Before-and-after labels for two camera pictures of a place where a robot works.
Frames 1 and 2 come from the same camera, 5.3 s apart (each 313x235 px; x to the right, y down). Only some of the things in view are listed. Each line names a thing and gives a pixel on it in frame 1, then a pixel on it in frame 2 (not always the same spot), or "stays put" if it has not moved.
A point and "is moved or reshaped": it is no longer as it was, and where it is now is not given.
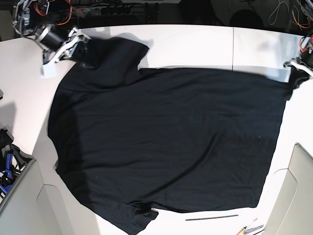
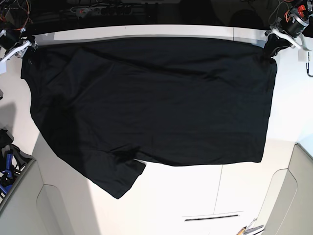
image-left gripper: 52,39 → 11,37
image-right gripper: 306,56 → 294,26
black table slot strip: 212,217 stays put
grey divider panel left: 34,208 stays put
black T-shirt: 128,141 is moved or reshaped
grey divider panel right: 292,212 stays put
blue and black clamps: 12,160 stays put
